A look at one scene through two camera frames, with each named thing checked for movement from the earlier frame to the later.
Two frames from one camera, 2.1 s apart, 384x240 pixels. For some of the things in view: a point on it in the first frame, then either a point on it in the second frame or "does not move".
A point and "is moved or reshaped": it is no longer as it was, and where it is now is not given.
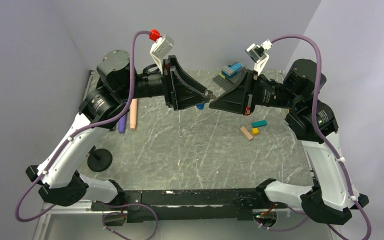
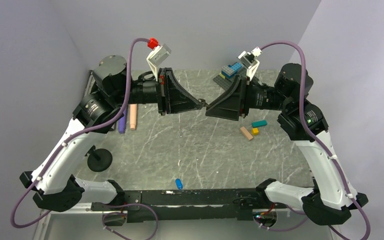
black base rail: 189,205 does not move
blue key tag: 200,106 is moved or reshaped
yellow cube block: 255,131 does not move
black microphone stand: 99,160 does not move
